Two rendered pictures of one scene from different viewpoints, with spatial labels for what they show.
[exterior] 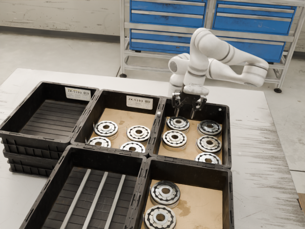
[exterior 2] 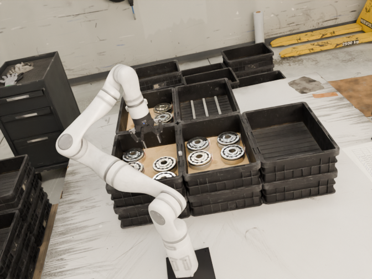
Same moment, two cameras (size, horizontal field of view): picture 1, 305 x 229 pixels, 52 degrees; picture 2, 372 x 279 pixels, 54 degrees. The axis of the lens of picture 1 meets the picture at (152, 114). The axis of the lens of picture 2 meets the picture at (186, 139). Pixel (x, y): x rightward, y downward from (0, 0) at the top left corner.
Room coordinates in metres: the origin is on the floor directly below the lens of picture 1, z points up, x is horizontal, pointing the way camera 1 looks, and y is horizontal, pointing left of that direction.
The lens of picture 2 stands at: (2.29, -0.11, 1.80)
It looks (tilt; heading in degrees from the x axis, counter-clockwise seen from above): 33 degrees down; 174
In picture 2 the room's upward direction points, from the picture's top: 11 degrees counter-clockwise
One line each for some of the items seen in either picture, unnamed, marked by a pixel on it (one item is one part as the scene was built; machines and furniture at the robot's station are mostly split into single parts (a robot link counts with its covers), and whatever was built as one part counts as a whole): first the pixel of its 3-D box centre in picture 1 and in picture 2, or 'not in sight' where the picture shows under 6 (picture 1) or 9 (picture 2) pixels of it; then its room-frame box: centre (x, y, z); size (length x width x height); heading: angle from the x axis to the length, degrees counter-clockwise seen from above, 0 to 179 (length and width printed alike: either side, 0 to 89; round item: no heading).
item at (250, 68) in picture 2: not in sight; (248, 75); (-0.65, 0.85, 0.37); 0.40 x 0.30 x 0.45; 86
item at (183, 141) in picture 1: (174, 138); (164, 164); (1.01, -0.10, 0.86); 0.10 x 0.10 x 0.01
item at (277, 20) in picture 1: (249, 33); not in sight; (2.90, -0.88, 0.60); 0.72 x 0.03 x 0.56; 86
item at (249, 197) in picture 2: not in sight; (219, 172); (1.04, 0.13, 0.76); 0.40 x 0.30 x 0.12; 172
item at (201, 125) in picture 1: (209, 126); not in sight; (1.10, -0.26, 0.86); 0.10 x 0.10 x 0.01
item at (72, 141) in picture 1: (121, 119); (215, 143); (1.04, 0.13, 0.92); 0.40 x 0.30 x 0.02; 172
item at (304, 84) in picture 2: not in sight; (305, 83); (0.36, 0.88, 0.71); 0.22 x 0.19 x 0.01; 176
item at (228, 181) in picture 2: (121, 129); (216, 153); (1.04, 0.13, 0.87); 0.40 x 0.30 x 0.11; 172
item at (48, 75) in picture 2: not in sight; (44, 119); (-0.58, -0.97, 0.45); 0.60 x 0.45 x 0.90; 176
